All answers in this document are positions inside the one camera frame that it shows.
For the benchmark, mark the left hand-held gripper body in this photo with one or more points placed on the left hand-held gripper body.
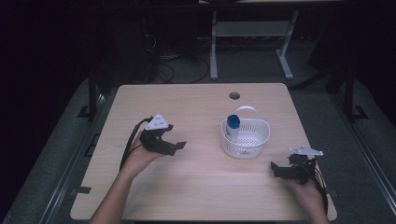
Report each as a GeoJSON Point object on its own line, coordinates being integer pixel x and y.
{"type": "Point", "coordinates": [154, 141]}

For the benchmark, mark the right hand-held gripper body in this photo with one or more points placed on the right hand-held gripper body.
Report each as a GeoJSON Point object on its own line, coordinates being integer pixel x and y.
{"type": "Point", "coordinates": [300, 171]}

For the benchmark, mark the white plastic basket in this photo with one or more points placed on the white plastic basket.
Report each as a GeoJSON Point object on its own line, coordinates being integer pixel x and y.
{"type": "Point", "coordinates": [252, 143]}

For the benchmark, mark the white bottle with blue cap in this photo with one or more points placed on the white bottle with blue cap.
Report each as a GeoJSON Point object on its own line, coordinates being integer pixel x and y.
{"type": "Point", "coordinates": [233, 126]}

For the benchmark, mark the person's left hand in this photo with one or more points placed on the person's left hand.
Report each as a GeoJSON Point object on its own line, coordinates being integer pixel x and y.
{"type": "Point", "coordinates": [140, 157]}

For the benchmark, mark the person's right hand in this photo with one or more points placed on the person's right hand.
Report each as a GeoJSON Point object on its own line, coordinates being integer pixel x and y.
{"type": "Point", "coordinates": [306, 196]}

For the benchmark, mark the black metal stand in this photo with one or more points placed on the black metal stand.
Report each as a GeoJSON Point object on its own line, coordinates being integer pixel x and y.
{"type": "Point", "coordinates": [92, 96]}
{"type": "Point", "coordinates": [348, 93]}

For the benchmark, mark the black tape strip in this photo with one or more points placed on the black tape strip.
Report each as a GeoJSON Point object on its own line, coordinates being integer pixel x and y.
{"type": "Point", "coordinates": [82, 189]}

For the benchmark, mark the white metal desk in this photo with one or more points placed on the white metal desk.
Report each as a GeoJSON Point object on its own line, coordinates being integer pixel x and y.
{"type": "Point", "coordinates": [249, 28]}

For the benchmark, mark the aluminium floor rail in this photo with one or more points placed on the aluminium floor rail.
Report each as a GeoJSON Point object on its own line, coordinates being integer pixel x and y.
{"type": "Point", "coordinates": [365, 155]}
{"type": "Point", "coordinates": [66, 174]}

